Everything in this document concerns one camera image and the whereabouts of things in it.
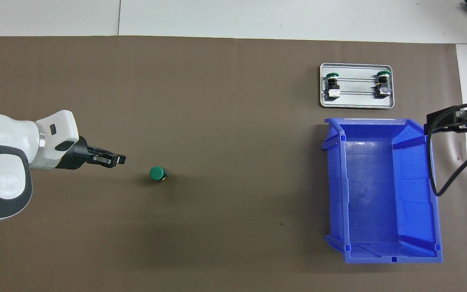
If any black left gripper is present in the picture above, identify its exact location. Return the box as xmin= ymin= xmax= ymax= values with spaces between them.
xmin=57 ymin=137 xmax=126 ymax=170

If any green push button switch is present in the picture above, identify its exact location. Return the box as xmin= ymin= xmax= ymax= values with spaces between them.
xmin=325 ymin=72 xmax=341 ymax=101
xmin=149 ymin=166 xmax=170 ymax=182
xmin=374 ymin=70 xmax=392 ymax=99

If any grey metal tray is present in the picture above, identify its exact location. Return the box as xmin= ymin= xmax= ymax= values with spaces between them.
xmin=319 ymin=62 xmax=395 ymax=109

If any blue plastic storage bin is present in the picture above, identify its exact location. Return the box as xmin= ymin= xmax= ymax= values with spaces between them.
xmin=322 ymin=118 xmax=443 ymax=264

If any brown table mat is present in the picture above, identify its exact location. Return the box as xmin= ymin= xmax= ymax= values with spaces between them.
xmin=0 ymin=36 xmax=467 ymax=292

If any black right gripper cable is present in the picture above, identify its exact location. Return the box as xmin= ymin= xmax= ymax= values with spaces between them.
xmin=427 ymin=102 xmax=467 ymax=197

